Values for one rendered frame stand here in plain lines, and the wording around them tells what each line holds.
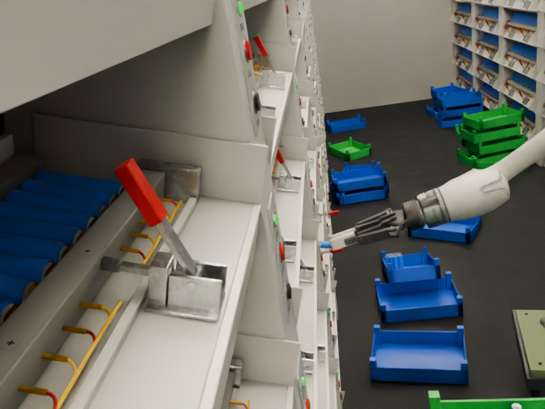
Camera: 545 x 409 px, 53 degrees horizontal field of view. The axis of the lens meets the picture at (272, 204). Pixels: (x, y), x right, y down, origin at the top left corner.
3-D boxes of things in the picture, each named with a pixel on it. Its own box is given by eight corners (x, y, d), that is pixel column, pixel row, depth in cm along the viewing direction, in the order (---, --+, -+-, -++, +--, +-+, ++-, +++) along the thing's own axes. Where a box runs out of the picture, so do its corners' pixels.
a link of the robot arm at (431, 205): (441, 195, 129) (417, 204, 131) (452, 228, 132) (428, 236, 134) (434, 182, 138) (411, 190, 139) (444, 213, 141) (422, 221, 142)
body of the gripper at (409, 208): (414, 193, 139) (378, 205, 141) (418, 206, 131) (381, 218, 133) (422, 218, 141) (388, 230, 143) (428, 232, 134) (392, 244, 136)
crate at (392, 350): (464, 344, 189) (463, 325, 186) (468, 385, 171) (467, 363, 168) (375, 342, 197) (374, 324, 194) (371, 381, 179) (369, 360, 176)
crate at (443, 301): (451, 288, 222) (450, 270, 219) (463, 316, 203) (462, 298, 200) (376, 294, 226) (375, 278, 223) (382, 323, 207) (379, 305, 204)
